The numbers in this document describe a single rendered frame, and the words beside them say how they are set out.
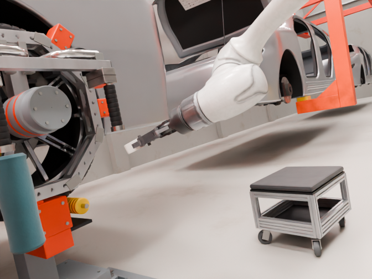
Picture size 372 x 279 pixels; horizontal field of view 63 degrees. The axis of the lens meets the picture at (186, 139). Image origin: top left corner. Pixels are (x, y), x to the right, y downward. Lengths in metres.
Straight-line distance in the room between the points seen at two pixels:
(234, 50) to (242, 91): 0.16
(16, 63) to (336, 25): 3.74
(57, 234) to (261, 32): 0.86
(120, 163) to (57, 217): 4.59
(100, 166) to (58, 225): 4.46
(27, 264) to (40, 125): 0.54
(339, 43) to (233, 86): 3.51
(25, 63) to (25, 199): 0.35
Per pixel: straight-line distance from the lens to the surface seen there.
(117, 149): 5.61
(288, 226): 1.61
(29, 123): 0.95
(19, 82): 1.09
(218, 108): 0.71
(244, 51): 0.81
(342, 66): 4.13
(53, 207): 1.08
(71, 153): 1.25
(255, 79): 0.69
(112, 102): 0.98
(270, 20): 0.77
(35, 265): 1.27
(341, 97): 4.14
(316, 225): 1.54
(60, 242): 1.11
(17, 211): 0.92
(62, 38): 1.21
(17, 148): 1.33
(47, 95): 0.95
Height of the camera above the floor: 0.75
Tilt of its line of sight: 4 degrees down
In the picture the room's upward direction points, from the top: 11 degrees counter-clockwise
